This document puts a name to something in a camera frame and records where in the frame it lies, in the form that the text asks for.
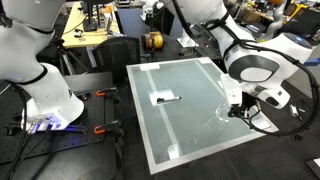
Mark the black whiteboard marker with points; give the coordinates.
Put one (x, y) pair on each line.
(171, 99)

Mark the black mesh chair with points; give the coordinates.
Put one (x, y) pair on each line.
(114, 54)

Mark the wooden desk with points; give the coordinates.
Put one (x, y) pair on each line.
(82, 30)

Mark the white tape patch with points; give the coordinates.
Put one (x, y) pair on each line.
(164, 94)

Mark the black perforated mounting board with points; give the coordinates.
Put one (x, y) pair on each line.
(98, 111)

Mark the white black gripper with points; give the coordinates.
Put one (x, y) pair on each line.
(234, 96)

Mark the yellow black cable reel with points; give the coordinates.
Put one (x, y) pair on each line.
(153, 40)

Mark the orange black clamp front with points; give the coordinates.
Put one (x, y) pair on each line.
(103, 128)

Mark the orange black clamp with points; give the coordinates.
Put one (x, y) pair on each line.
(111, 93)
(103, 128)

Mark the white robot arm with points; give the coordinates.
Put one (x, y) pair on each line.
(253, 68)

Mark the orange black clamp rear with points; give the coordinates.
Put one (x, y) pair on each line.
(111, 93)

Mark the clear glass cup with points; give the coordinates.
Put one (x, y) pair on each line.
(222, 113)

